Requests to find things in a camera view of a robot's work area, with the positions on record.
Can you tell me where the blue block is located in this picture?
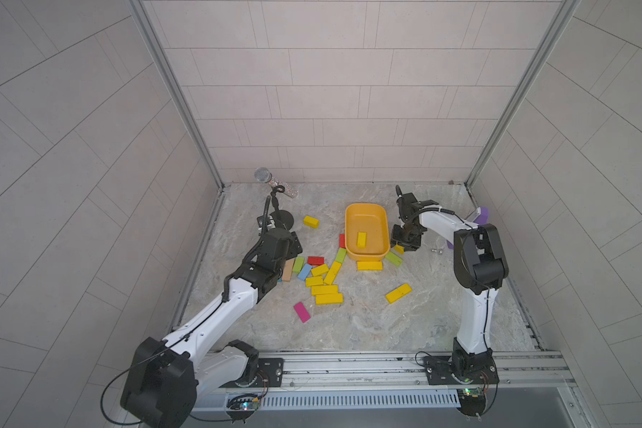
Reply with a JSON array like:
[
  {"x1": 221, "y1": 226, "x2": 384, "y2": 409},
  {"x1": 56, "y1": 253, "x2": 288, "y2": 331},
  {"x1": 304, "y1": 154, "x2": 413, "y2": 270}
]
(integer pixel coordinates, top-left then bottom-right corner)
[{"x1": 298, "y1": 264, "x2": 313, "y2": 281}]

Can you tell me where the red block in cluster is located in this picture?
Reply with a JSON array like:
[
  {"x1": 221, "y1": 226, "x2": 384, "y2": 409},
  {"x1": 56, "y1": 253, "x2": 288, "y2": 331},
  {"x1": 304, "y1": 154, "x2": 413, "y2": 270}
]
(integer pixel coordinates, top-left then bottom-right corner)
[{"x1": 307, "y1": 256, "x2": 326, "y2": 266}]

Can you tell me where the yellow plastic bin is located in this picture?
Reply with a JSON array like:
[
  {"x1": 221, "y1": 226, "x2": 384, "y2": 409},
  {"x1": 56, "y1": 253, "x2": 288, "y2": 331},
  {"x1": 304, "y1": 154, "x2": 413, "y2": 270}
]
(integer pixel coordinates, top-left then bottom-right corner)
[{"x1": 345, "y1": 203, "x2": 391, "y2": 261}]

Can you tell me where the magenta block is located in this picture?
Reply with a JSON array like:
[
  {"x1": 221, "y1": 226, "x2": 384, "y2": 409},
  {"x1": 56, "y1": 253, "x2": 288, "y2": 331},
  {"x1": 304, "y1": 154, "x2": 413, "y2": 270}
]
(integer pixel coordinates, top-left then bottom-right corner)
[{"x1": 294, "y1": 302, "x2": 311, "y2": 323}]

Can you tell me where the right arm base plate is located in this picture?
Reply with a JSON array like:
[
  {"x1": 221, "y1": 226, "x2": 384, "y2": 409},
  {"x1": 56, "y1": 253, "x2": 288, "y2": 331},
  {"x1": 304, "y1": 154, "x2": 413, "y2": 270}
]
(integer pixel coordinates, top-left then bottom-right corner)
[{"x1": 420, "y1": 353, "x2": 499, "y2": 385}]

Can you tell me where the right circuit board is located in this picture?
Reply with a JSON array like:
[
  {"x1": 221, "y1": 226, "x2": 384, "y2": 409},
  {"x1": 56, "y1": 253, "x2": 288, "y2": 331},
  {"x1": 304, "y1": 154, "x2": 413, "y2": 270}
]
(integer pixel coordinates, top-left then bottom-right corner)
[{"x1": 457, "y1": 388, "x2": 487, "y2": 417}]

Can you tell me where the microphone on black stand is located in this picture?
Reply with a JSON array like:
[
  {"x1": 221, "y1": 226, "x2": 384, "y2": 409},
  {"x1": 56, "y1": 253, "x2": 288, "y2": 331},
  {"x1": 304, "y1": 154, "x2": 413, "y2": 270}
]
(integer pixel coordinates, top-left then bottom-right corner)
[{"x1": 254, "y1": 168, "x2": 298, "y2": 233}]

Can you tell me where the left circuit board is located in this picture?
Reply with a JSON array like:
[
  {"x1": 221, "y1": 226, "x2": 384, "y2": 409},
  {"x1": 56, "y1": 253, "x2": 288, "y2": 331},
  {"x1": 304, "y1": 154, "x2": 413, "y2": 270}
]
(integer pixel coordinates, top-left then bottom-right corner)
[{"x1": 226, "y1": 393, "x2": 261, "y2": 420}]

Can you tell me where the circuit board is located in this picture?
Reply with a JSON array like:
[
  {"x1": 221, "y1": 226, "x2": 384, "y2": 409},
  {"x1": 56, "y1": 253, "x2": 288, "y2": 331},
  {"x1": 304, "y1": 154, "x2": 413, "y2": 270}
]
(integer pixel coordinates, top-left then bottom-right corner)
[
  {"x1": 457, "y1": 388, "x2": 487, "y2": 417},
  {"x1": 226, "y1": 393, "x2": 261, "y2": 420}
]

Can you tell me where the tan wooden block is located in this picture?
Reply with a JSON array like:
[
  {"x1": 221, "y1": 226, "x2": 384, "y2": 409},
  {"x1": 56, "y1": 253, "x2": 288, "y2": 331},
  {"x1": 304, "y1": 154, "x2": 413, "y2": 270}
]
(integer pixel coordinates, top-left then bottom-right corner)
[{"x1": 282, "y1": 259, "x2": 295, "y2": 282}]

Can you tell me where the green block right of bin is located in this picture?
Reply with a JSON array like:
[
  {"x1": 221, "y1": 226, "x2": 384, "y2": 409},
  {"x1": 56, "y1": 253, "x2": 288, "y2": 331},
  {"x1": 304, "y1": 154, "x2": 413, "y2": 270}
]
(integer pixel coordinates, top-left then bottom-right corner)
[{"x1": 385, "y1": 251, "x2": 403, "y2": 267}]

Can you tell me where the aluminium rail frame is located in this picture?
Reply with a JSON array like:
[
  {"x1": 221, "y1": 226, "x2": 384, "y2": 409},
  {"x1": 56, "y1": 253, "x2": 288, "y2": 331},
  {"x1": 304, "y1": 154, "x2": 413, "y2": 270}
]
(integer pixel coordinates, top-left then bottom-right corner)
[{"x1": 129, "y1": 350, "x2": 576, "y2": 397}]

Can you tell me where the purple phone stand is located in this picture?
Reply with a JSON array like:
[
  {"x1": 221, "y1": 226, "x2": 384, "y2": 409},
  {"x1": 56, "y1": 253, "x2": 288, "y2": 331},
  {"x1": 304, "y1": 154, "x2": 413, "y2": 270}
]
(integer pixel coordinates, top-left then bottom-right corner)
[{"x1": 445, "y1": 207, "x2": 489, "y2": 250}]

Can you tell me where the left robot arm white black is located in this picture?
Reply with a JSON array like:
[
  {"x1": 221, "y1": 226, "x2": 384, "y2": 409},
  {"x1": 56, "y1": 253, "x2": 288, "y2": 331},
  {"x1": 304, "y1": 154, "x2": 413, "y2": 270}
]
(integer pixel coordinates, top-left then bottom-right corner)
[{"x1": 121, "y1": 185, "x2": 302, "y2": 427}]

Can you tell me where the green block beside bin left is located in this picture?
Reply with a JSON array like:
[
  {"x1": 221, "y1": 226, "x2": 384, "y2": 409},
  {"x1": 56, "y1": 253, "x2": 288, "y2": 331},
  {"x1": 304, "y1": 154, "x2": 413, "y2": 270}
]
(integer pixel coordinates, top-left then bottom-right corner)
[{"x1": 335, "y1": 248, "x2": 347, "y2": 264}]

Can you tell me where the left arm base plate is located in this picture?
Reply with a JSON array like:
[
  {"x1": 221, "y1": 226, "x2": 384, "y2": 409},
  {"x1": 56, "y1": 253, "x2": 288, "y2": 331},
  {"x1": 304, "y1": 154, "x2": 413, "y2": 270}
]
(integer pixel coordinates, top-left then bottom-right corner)
[{"x1": 220, "y1": 358, "x2": 285, "y2": 388}]

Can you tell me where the yellow small block lower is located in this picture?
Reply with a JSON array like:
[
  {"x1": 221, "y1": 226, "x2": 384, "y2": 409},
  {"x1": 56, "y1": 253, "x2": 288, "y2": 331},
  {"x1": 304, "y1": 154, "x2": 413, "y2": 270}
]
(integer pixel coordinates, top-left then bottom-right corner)
[{"x1": 305, "y1": 276, "x2": 325, "y2": 287}]

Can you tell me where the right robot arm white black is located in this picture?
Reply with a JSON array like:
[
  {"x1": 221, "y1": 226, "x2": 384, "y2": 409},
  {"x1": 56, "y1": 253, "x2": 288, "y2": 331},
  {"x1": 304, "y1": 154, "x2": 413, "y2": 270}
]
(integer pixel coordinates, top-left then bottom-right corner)
[{"x1": 391, "y1": 187, "x2": 509, "y2": 385}]

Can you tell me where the yellow long diagonal block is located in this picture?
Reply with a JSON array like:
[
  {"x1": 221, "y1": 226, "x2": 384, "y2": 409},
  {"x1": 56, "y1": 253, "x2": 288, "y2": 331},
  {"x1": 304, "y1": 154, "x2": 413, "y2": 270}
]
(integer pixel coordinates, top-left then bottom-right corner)
[{"x1": 324, "y1": 261, "x2": 342, "y2": 285}]

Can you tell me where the green block in cluster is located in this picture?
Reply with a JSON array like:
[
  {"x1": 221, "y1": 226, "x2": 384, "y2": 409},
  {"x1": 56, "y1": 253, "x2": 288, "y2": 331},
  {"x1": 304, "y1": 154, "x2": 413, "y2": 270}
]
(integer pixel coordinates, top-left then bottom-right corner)
[{"x1": 292, "y1": 256, "x2": 305, "y2": 275}]

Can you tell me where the yellow block of pair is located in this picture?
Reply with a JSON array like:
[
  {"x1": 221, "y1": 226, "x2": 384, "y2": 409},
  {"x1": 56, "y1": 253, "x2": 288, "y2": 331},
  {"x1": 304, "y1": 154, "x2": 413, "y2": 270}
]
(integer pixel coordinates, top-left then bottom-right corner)
[
  {"x1": 310, "y1": 285, "x2": 339, "y2": 296},
  {"x1": 315, "y1": 292, "x2": 344, "y2": 305}
]

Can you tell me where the yellow small block in cluster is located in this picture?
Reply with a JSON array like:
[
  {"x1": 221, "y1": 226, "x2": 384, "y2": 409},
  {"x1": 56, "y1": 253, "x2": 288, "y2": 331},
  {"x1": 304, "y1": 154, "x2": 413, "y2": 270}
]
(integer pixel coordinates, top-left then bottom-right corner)
[{"x1": 310, "y1": 264, "x2": 330, "y2": 276}]

